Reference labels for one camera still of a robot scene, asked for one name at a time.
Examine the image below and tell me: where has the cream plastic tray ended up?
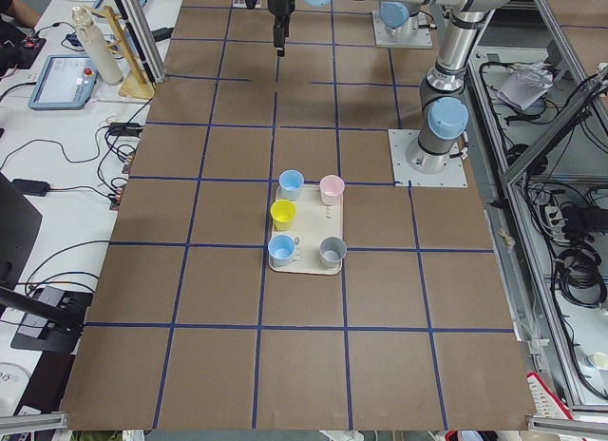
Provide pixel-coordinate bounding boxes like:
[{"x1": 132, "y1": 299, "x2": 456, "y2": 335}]
[{"x1": 268, "y1": 184, "x2": 343, "y2": 276}]

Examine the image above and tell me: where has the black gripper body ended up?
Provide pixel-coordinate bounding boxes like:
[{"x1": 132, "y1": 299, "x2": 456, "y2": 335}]
[{"x1": 264, "y1": 0, "x2": 299, "y2": 19}]

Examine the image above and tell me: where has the light blue cup far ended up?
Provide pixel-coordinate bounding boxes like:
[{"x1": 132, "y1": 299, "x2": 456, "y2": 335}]
[{"x1": 268, "y1": 234, "x2": 295, "y2": 267}]

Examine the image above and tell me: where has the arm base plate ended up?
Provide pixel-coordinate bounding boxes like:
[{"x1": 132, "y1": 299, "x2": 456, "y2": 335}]
[
  {"x1": 371, "y1": 10, "x2": 433, "y2": 49},
  {"x1": 388, "y1": 129, "x2": 467, "y2": 188}
]

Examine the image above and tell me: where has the black power adapter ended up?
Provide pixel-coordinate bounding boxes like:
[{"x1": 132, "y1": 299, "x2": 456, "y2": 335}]
[{"x1": 11, "y1": 179, "x2": 51, "y2": 197}]

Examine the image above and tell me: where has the light blue cup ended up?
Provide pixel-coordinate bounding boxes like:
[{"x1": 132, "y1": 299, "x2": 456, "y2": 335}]
[
  {"x1": 278, "y1": 169, "x2": 304, "y2": 201},
  {"x1": 268, "y1": 234, "x2": 295, "y2": 267}
]

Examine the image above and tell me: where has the pink plastic cup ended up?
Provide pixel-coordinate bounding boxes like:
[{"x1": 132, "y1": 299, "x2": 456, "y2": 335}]
[{"x1": 319, "y1": 175, "x2": 345, "y2": 206}]

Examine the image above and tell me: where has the wooden stand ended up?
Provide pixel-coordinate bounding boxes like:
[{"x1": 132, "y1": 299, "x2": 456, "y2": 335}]
[{"x1": 100, "y1": 6, "x2": 154, "y2": 100}]

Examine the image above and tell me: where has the aluminium frame post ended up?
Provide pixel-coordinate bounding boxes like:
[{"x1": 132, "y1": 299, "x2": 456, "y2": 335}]
[{"x1": 114, "y1": 0, "x2": 166, "y2": 84}]

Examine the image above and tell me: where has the white water bottle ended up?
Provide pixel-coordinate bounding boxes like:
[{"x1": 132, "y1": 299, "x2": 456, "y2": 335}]
[{"x1": 71, "y1": 6, "x2": 124, "y2": 86}]

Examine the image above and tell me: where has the blue teach pendant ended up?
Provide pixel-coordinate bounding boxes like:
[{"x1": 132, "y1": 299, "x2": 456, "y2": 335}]
[{"x1": 28, "y1": 54, "x2": 98, "y2": 110}]

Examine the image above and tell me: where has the yellow plastic cup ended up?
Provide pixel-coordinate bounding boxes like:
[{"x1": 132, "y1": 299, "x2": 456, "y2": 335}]
[{"x1": 270, "y1": 200, "x2": 296, "y2": 231}]

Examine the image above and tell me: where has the grey plastic cup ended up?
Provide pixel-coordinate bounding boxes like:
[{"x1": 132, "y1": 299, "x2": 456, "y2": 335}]
[{"x1": 319, "y1": 237, "x2": 347, "y2": 268}]

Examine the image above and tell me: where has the light blue cup middle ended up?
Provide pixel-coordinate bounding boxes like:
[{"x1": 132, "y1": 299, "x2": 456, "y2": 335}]
[{"x1": 278, "y1": 169, "x2": 304, "y2": 201}]

